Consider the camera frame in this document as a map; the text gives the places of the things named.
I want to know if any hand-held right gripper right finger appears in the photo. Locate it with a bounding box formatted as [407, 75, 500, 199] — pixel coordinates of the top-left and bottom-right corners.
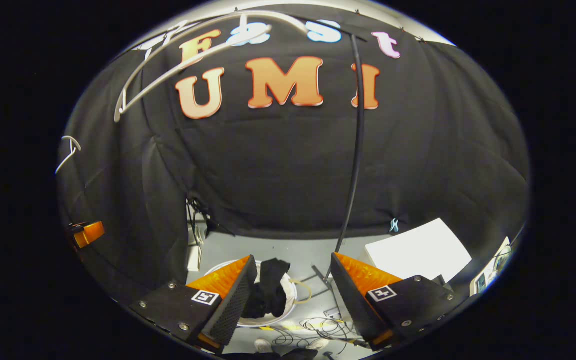
[330, 252, 456, 351]

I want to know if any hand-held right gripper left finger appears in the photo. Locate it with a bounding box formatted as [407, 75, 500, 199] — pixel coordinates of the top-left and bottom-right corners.
[129, 255, 259, 355]

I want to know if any black jacket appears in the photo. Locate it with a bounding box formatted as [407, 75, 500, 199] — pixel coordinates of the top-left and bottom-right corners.
[242, 258, 292, 319]

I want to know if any white laundry hamper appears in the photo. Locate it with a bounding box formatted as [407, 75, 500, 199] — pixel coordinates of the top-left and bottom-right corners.
[202, 259, 314, 329]

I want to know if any white clothes hanger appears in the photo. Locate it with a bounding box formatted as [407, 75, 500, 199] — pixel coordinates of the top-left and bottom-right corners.
[55, 135, 82, 175]
[114, 10, 311, 124]

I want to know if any black metal clothes rack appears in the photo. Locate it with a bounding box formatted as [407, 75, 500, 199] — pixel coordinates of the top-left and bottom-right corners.
[310, 30, 369, 321]

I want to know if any white board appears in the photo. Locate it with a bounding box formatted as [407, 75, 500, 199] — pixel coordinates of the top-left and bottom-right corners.
[187, 225, 204, 273]

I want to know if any white box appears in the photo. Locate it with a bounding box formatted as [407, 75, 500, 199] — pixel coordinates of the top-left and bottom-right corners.
[364, 218, 473, 284]

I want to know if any black backdrop stand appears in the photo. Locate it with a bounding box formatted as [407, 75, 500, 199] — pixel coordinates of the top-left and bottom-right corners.
[186, 196, 236, 238]

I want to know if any black backdrop cloth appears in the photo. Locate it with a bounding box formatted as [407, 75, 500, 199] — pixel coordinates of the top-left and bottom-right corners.
[57, 4, 531, 306]

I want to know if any bundle of floor cables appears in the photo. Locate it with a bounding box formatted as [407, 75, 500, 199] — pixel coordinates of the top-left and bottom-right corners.
[268, 316, 369, 351]

